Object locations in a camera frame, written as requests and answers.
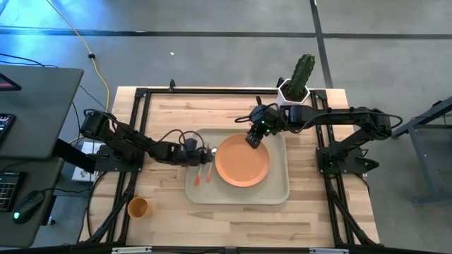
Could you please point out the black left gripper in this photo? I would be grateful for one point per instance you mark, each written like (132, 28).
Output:
(187, 158)

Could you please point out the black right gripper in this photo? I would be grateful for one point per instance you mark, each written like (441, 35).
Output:
(266, 121)

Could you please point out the orange plate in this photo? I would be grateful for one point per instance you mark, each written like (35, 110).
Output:
(240, 166)

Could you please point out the orange cup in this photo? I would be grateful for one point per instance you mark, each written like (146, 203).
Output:
(139, 208)

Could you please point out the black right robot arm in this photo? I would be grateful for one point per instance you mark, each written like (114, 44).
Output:
(339, 114)

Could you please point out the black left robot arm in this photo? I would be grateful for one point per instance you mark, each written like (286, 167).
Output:
(123, 137)

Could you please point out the beige plastic tray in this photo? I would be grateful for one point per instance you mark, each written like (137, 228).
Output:
(247, 195)

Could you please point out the white plant pot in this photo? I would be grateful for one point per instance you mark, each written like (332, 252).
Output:
(281, 97)

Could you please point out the green cactus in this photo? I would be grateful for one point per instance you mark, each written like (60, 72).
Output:
(300, 77)

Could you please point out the white paper sheet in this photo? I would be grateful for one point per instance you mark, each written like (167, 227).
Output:
(84, 175)

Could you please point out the black support bar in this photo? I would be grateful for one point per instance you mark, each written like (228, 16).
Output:
(72, 155)

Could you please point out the grey metal stand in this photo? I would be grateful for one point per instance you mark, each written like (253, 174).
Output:
(422, 158)

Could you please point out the dark grey desk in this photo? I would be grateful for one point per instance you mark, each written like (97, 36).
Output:
(31, 231)
(39, 109)

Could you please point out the black computer mouse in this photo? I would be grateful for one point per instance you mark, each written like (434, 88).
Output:
(28, 206)

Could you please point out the black keyboard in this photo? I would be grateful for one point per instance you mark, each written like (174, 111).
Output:
(7, 192)

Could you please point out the tablet with red screen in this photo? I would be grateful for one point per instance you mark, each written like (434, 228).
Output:
(7, 83)

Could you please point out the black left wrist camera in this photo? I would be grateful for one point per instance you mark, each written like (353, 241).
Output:
(190, 144)

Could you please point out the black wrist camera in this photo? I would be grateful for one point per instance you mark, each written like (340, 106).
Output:
(258, 106)
(190, 144)

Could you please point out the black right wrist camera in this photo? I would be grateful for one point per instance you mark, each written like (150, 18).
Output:
(258, 106)

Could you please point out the black aluminium table frame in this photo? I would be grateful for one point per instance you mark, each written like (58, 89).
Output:
(212, 91)

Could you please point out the silver metal bracket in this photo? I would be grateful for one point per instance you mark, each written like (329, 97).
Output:
(131, 250)
(328, 251)

